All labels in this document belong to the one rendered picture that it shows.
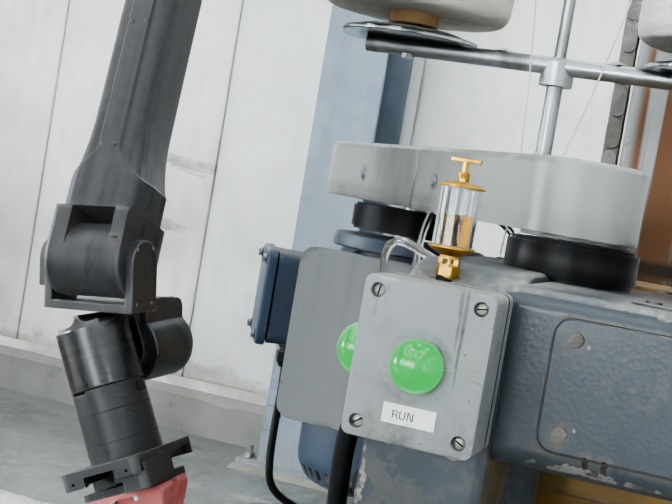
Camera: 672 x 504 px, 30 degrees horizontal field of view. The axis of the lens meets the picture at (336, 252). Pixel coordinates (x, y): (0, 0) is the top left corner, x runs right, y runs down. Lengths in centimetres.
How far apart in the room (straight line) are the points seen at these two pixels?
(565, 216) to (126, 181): 34
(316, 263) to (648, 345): 51
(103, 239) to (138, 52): 16
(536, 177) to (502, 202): 5
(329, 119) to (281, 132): 61
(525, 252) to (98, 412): 35
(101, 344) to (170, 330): 9
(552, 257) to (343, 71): 497
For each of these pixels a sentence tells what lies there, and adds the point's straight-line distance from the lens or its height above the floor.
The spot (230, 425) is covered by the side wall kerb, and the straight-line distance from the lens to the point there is 642.
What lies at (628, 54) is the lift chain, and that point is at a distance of 128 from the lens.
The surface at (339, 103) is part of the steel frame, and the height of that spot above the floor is 174.
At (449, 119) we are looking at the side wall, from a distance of 608.
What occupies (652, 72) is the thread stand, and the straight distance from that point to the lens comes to 105.
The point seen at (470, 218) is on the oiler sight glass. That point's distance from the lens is 75.
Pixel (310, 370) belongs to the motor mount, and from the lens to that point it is 116.
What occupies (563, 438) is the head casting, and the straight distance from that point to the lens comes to 72.
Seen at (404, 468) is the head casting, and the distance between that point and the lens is 74.
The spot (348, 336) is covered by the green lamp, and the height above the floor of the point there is 129.
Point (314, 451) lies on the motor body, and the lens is 122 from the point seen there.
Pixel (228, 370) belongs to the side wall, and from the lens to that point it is 644.
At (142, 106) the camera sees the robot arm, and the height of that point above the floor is 141.
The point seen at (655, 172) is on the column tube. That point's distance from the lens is 121.
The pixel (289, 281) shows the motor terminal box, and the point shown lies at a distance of 118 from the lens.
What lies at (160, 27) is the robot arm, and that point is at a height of 147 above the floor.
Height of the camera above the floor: 137
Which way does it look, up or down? 3 degrees down
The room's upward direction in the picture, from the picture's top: 10 degrees clockwise
